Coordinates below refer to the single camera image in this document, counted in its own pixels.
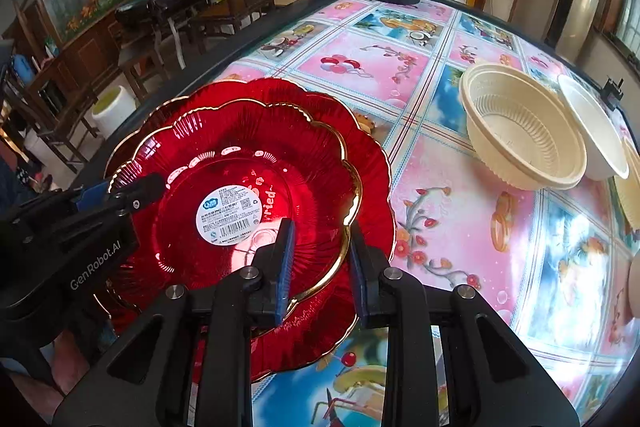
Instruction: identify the black-edged dining table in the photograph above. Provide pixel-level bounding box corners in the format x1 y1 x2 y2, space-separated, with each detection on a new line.
70 0 640 427

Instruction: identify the white plastic bucket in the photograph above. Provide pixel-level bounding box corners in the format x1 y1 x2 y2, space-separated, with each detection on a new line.
91 86 137 140

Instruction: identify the small red scalloped plate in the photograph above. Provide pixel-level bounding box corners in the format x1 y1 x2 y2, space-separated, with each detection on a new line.
107 99 363 308

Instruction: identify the large red scalloped plate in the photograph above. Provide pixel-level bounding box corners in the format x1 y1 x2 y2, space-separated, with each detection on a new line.
92 77 397 383

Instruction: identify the cream plastic plate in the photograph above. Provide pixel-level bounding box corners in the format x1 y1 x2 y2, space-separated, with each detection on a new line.
626 252 640 318

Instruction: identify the barred window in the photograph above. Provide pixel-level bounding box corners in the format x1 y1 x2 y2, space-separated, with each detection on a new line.
595 0 640 72

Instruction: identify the printed plastic tablecloth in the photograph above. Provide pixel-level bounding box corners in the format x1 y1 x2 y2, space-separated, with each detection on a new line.
195 0 640 427

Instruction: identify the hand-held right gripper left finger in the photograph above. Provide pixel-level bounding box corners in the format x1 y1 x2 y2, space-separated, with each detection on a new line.
52 218 297 427

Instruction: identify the cream plastic bowl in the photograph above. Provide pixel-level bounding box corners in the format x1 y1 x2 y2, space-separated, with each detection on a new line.
557 74 630 182
459 63 588 192
612 142 640 230

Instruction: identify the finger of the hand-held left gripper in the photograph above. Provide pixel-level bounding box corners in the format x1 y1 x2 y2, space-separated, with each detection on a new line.
75 173 166 220

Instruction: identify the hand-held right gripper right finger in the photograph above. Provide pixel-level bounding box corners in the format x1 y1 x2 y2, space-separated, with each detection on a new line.
349 223 581 427

